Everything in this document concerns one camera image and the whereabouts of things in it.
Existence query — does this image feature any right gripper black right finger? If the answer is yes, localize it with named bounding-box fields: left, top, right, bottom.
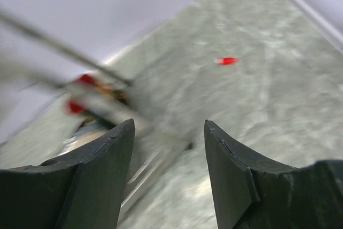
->
left=204, top=120, right=342, bottom=228

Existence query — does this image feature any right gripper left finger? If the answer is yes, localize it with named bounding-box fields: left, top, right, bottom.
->
left=1, top=119, right=135, bottom=228

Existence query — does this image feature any small red pen cap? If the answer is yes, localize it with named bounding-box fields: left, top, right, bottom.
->
left=215, top=57, right=238, bottom=65

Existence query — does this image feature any red cup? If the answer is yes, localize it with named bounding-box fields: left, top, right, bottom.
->
left=66, top=73, right=96, bottom=115

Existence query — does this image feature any steel two-tier dish rack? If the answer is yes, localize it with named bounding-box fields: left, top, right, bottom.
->
left=1, top=10, right=193, bottom=216

